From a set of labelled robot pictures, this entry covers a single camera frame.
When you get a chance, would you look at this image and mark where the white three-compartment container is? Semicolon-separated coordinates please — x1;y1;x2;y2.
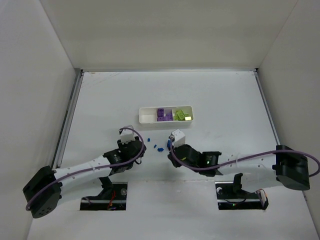
138;105;194;129

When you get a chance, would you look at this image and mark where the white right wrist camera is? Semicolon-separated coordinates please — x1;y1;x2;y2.
169;129;186;148

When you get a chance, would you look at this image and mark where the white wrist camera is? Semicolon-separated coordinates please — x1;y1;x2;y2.
169;129;186;148
119;126;135;145

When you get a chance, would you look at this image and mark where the purple curved studded lego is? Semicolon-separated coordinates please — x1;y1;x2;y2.
156;108;165;118

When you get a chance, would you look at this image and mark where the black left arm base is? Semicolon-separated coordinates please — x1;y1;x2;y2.
79;177;128;211

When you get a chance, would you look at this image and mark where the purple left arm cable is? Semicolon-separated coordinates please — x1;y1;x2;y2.
26;126;148;212

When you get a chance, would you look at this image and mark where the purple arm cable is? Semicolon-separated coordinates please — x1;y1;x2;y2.
26;126;148;212
168;136;320;179

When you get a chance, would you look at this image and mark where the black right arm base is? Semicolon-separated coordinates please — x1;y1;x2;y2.
215;173;269;211

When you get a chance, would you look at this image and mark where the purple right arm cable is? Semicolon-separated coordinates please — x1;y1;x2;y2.
168;136;320;179

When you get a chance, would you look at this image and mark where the large blue curved lego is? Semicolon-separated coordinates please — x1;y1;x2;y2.
167;139;172;150

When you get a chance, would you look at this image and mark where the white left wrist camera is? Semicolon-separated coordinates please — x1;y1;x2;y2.
119;126;135;145

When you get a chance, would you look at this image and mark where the purple lego brick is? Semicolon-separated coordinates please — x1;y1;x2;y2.
157;113;174;122

